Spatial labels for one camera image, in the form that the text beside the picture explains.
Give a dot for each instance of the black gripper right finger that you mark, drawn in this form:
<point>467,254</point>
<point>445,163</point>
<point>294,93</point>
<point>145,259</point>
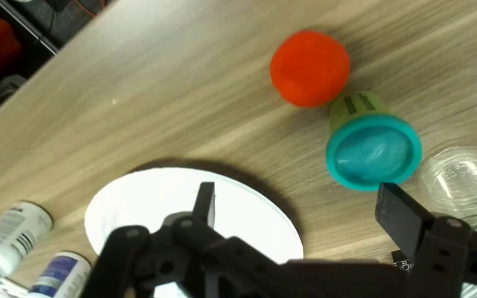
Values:
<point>448,259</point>

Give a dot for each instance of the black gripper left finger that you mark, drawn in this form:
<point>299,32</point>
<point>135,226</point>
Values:
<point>157,259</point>

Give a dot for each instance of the white paper plate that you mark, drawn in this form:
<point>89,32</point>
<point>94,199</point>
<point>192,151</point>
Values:
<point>157,204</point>

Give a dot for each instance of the white pill bottle blue label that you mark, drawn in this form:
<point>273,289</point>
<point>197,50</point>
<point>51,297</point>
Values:
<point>9,237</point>
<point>62,274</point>

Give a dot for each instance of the teal lid dough container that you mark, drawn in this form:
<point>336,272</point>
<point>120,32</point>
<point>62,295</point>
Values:
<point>374,155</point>

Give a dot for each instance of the red ball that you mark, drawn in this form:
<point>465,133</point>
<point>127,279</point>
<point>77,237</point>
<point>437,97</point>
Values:
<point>311,68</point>

